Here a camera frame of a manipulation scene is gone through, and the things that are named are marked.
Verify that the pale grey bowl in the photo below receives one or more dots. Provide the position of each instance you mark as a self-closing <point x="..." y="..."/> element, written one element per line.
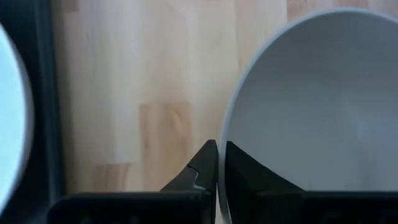
<point x="311" y="109"/>

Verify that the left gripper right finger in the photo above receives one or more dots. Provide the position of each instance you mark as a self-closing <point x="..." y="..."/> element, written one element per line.
<point x="248" y="180"/>

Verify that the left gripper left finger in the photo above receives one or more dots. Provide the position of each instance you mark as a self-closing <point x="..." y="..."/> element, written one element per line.
<point x="202" y="174"/>

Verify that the black plastic tray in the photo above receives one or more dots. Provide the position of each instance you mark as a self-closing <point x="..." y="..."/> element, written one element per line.
<point x="46" y="93"/>

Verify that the white round plate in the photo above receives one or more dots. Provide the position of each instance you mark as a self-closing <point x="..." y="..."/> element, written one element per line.
<point x="12" y="118"/>

